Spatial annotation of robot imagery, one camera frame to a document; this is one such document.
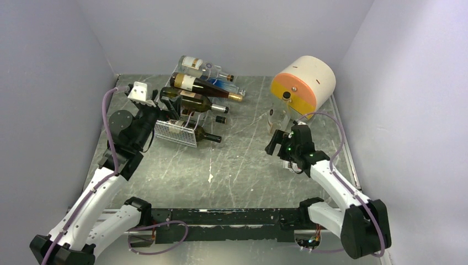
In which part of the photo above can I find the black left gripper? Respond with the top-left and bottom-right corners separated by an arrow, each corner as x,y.
134,89 -> 183,150

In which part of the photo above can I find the clear bottle white gold label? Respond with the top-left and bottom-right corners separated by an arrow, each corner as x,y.
267,92 -> 291,135

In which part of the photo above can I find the brown bottle gold foil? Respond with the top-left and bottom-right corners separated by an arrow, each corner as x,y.
169,72 -> 243,102

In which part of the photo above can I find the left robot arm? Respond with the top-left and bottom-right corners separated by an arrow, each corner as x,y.
29,98 -> 161,264

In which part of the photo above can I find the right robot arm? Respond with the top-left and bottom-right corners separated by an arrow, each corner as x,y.
265,124 -> 391,259

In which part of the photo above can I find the dark green bottle black neck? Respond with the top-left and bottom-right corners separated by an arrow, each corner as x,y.
168,120 -> 222,143

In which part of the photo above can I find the clear bottle on rack top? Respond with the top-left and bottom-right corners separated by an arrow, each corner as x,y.
176,55 -> 234,82

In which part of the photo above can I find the blue clear bottle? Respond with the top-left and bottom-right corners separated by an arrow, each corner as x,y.
207,78 -> 246,96

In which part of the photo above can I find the white paper label sheet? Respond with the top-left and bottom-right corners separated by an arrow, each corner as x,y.
283,161 -> 300,173

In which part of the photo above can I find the cream orange yellow cylinder box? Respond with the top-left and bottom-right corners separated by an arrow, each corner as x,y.
270,55 -> 336,120

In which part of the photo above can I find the white wire wine rack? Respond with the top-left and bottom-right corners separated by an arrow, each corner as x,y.
153,71 -> 242,149

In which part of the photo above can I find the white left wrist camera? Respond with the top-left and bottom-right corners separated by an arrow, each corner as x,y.
127,82 -> 155,107

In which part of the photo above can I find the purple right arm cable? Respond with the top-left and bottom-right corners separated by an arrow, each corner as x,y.
296,111 -> 387,258

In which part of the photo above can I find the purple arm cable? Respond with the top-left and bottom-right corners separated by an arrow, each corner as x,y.
40,86 -> 130,265
296,111 -> 387,258

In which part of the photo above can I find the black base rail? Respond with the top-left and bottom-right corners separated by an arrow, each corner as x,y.
152,208 -> 318,243

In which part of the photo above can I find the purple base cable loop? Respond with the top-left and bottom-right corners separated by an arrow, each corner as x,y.
127,220 -> 189,256

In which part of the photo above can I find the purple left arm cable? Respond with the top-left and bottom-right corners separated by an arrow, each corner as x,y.
40,86 -> 130,265

